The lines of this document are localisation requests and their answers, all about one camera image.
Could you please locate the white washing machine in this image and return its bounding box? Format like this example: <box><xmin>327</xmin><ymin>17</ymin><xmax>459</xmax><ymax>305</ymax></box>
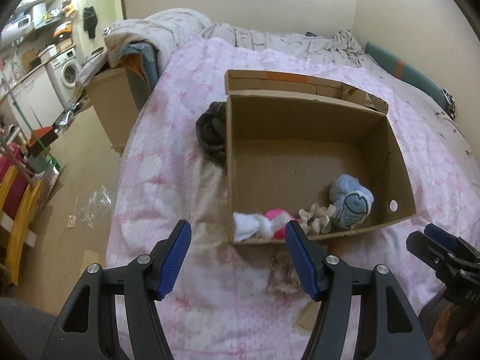
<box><xmin>46</xmin><ymin>46</ymin><xmax>80</xmax><ymax>110</ymax></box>

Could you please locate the open cardboard box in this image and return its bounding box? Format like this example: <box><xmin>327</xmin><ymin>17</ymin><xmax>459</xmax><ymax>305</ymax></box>
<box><xmin>224</xmin><ymin>70</ymin><xmax>416</xmax><ymax>234</ymax></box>

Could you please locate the person right hand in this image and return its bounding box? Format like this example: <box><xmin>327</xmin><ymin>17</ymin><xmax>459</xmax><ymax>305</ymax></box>
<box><xmin>428</xmin><ymin>300</ymin><xmax>479</xmax><ymax>359</ymax></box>

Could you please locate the grey trouser knee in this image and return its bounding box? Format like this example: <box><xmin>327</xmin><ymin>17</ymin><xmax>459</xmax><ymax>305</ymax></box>
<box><xmin>1</xmin><ymin>297</ymin><xmax>56</xmax><ymax>359</ymax></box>

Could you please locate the teal headboard cushion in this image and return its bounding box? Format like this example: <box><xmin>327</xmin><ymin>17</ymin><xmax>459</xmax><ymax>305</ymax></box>
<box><xmin>364</xmin><ymin>41</ymin><xmax>456</xmax><ymax>120</ymax></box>

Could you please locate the pink bow quilt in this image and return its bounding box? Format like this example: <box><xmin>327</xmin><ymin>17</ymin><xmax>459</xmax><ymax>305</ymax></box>
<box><xmin>106</xmin><ymin>38</ymin><xmax>479</xmax><ymax>359</ymax></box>

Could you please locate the cardboard bedside box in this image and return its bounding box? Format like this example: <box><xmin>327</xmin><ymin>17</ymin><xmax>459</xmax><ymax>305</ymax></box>
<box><xmin>86</xmin><ymin>68</ymin><xmax>139</xmax><ymax>155</ymax></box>

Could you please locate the cream scrunchie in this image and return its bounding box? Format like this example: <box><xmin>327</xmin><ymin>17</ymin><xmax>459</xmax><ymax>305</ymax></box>
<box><xmin>298</xmin><ymin>202</ymin><xmax>337</xmax><ymax>235</ymax></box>

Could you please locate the yellow wooden rack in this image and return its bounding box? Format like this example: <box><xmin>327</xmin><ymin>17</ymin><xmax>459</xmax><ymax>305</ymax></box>
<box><xmin>1</xmin><ymin>140</ymin><xmax>44</xmax><ymax>287</ymax></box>

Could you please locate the dark grey garment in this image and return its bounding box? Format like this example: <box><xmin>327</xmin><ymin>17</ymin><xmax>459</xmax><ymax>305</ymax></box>
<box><xmin>195</xmin><ymin>102</ymin><xmax>227</xmax><ymax>167</ymax></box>

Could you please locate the clear plastic bag on floor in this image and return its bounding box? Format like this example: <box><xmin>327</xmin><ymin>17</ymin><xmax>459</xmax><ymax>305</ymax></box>
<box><xmin>67</xmin><ymin>185</ymin><xmax>114</xmax><ymax>228</ymax></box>

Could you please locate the black hanging garment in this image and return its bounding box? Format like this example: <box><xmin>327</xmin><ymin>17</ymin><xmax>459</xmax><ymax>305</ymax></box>
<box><xmin>83</xmin><ymin>7</ymin><xmax>98</xmax><ymax>39</ymax></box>

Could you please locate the white sock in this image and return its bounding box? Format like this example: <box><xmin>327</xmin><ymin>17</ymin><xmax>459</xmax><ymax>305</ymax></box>
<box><xmin>233</xmin><ymin>212</ymin><xmax>274</xmax><ymax>242</ymax></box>

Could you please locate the blue plush slipper toy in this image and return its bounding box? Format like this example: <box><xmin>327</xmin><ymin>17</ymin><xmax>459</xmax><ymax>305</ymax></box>
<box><xmin>329</xmin><ymin>174</ymin><xmax>374</xmax><ymax>230</ymax></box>

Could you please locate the white water heater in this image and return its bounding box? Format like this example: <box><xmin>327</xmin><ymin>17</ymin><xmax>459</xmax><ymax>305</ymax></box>
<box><xmin>1</xmin><ymin>14</ymin><xmax>33</xmax><ymax>47</ymax></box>

